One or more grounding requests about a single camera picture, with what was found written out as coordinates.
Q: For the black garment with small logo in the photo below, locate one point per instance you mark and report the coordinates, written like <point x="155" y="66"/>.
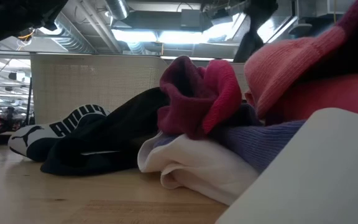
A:
<point x="249" y="46"/>

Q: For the coral knit garment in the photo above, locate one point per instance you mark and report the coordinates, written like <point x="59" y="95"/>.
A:
<point x="284" y="68"/>

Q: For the navy Puma garment white band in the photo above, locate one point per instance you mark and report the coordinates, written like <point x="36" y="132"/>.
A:
<point x="89" y="143"/>

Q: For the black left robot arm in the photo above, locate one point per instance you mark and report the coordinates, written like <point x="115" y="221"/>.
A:
<point x="11" y="15"/>

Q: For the grey ceiling box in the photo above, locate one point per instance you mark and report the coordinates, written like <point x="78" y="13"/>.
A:
<point x="191" y="20"/>

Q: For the white linear light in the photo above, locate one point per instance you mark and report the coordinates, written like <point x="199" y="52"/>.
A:
<point x="197" y="58"/>

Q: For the bright ceiling light panel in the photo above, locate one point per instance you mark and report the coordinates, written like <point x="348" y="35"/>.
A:
<point x="166" y="35"/>

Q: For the purple-blue knit garment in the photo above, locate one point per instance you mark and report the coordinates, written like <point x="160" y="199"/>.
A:
<point x="259" y="140"/>

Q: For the white fabric piece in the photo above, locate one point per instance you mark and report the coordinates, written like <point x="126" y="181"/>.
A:
<point x="204" y="168"/>

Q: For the white paper tag with hole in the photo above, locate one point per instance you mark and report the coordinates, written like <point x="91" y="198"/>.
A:
<point x="306" y="174"/>

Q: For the round silver air duct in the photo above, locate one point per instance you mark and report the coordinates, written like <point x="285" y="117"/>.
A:
<point x="117" y="7"/>

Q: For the ribbed silver air duct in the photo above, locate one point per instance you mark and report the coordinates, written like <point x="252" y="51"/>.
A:
<point x="73" y="34"/>

